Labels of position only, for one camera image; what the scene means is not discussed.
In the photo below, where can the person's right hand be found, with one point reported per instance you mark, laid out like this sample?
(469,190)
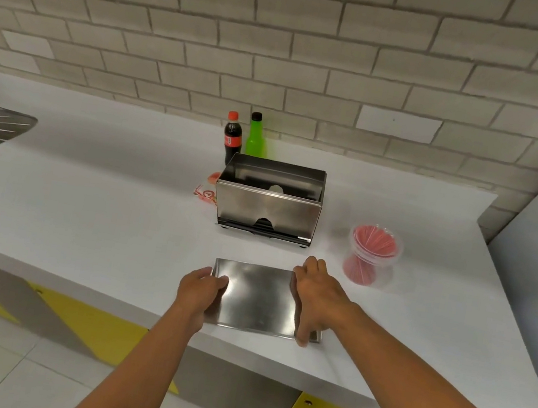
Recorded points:
(322,301)

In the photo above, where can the person's left hand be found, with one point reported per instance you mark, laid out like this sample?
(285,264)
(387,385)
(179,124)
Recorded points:
(195,294)

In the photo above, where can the person's left thumb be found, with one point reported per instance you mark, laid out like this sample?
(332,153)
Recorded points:
(218,283)

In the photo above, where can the person's right thumb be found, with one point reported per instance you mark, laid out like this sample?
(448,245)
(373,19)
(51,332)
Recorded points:
(303,332)

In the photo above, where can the stainless steel lid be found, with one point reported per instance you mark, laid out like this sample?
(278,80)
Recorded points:
(257,298)

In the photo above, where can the person's left forearm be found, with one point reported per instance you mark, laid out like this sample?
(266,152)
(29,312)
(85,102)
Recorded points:
(140,376)

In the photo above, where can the red and white sachet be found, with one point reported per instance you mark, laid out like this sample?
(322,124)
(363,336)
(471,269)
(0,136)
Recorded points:
(205,193)

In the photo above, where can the clear plastic cup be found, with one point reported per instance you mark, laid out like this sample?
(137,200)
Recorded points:
(371,268)

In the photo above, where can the stainless steel napkin dispenser box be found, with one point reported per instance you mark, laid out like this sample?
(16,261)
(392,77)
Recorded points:
(269,201)

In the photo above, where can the bundle of red straws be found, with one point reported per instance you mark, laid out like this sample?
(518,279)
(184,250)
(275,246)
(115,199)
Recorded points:
(374,243)

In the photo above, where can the cola bottle with red cap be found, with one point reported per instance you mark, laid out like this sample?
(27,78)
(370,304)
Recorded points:
(232,140)

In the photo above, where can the green soda bottle black cap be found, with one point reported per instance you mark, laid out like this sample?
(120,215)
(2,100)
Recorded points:
(255,141)

